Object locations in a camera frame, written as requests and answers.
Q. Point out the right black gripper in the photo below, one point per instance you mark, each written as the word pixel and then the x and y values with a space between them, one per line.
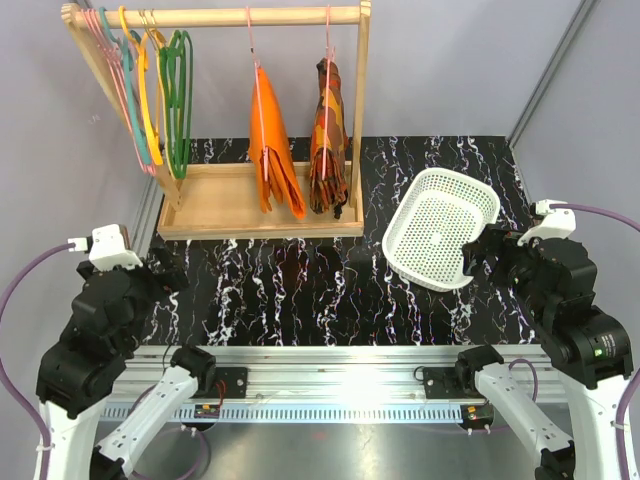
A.
pixel 498 240

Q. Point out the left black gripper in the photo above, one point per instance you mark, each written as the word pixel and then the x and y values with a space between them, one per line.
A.
pixel 168 280

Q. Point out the orange trousers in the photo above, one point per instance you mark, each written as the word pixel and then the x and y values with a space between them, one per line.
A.
pixel 269 151

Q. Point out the pink wire hanger with orange trousers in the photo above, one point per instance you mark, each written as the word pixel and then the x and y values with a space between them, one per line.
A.
pixel 256 64

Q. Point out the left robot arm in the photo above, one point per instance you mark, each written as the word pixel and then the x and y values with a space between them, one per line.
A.
pixel 77 374

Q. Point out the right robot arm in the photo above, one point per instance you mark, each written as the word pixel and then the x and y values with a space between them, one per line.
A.
pixel 590 350

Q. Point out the camouflage patterned trousers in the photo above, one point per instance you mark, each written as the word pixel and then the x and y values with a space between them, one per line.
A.
pixel 329 142

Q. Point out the green hanger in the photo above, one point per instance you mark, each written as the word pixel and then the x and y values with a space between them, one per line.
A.
pixel 172 100
pixel 185 100

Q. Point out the yellow hanger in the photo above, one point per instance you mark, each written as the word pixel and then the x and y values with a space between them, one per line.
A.
pixel 136 63
pixel 153 122

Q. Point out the teal hanger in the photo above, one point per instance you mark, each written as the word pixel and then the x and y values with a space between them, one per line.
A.
pixel 132 107

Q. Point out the white perforated plastic basket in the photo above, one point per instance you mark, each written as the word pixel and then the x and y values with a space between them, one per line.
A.
pixel 441 211

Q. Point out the wooden clothes rack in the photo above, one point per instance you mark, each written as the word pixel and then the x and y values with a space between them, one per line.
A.
pixel 220 200

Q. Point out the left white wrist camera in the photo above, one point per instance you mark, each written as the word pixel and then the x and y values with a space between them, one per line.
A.
pixel 108 248

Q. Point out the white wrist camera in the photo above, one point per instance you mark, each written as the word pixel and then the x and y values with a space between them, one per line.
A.
pixel 552 219
pixel 108 248

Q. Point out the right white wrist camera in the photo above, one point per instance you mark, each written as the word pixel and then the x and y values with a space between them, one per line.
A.
pixel 552 219

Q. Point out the aluminium mounting rail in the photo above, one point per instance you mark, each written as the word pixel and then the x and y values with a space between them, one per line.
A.
pixel 361 384

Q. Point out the pink wire hanger with camouflage trousers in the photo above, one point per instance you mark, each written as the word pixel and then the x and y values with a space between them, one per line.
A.
pixel 330 53

